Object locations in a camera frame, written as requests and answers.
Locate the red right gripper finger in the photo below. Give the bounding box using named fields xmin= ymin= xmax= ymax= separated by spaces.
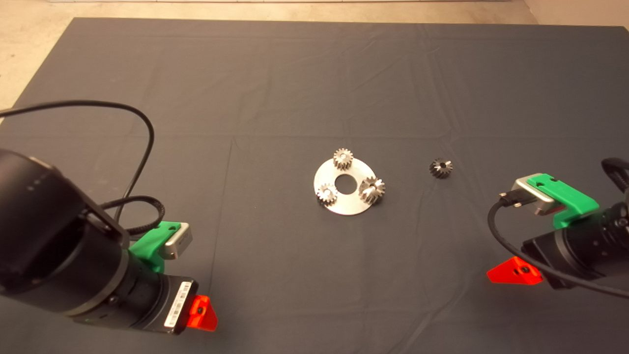
xmin=486 ymin=256 xmax=544 ymax=286

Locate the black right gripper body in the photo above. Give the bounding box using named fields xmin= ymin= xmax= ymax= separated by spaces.
xmin=521 ymin=220 xmax=606 ymax=291

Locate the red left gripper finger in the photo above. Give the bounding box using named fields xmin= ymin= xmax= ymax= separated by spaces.
xmin=186 ymin=295 xmax=218 ymax=332

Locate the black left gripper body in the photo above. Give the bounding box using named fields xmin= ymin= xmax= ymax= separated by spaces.
xmin=135 ymin=273 xmax=200 ymax=336

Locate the small dark steel gear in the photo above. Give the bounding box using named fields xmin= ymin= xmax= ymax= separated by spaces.
xmin=429 ymin=158 xmax=454 ymax=179

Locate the large steel gear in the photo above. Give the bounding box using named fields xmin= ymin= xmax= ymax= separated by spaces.
xmin=359 ymin=177 xmax=386 ymax=205

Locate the round metal plate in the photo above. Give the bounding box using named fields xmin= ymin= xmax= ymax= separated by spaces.
xmin=314 ymin=156 xmax=378 ymax=216

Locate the dark grey table cloth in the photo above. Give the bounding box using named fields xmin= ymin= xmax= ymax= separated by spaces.
xmin=0 ymin=17 xmax=629 ymax=354

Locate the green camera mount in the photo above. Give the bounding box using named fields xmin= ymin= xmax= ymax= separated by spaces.
xmin=129 ymin=221 xmax=182 ymax=274
xmin=527 ymin=173 xmax=600 ymax=229

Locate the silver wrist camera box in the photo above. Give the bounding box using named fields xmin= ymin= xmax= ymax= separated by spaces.
xmin=511 ymin=177 xmax=558 ymax=216
xmin=164 ymin=223 xmax=193 ymax=260

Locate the black camera cable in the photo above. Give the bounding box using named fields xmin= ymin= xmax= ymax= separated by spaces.
xmin=487 ymin=193 xmax=629 ymax=299

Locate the braided black cable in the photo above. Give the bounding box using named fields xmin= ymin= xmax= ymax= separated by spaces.
xmin=97 ymin=196 xmax=167 ymax=236

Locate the thin black cable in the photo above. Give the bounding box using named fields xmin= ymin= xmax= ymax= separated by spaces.
xmin=0 ymin=100 xmax=155 ymax=222

